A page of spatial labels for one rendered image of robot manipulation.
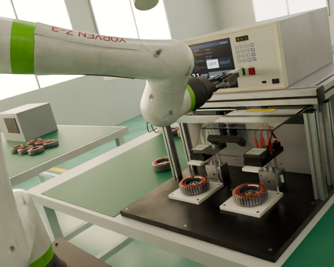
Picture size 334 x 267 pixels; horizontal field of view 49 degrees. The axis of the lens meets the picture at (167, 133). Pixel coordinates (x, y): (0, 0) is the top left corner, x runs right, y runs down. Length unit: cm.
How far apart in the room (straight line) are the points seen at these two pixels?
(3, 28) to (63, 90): 534
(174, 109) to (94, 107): 554
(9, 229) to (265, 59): 86
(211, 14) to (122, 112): 343
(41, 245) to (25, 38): 47
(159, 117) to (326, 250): 54
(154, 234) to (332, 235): 53
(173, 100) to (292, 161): 65
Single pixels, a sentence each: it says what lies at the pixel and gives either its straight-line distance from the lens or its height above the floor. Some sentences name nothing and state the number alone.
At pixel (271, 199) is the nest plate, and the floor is 78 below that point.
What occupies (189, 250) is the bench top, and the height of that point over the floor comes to 73.
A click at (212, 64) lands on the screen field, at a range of 132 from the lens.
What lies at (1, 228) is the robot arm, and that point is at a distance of 75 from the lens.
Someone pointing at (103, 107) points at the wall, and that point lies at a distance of 654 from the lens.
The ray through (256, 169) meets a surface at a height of 88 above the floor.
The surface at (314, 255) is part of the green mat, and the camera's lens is 104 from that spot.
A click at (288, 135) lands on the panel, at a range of 139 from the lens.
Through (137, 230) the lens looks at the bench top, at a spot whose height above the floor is 74.
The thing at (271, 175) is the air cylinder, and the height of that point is 81.
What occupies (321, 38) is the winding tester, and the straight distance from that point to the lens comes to 145.
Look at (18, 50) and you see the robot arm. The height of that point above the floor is 139.
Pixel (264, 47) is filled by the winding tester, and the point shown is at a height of 125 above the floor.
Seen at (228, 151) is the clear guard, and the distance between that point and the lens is 102.
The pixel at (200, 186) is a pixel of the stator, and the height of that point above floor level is 81.
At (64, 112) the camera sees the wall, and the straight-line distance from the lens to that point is 614.
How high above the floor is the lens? 136
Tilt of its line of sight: 15 degrees down
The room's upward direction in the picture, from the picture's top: 14 degrees counter-clockwise
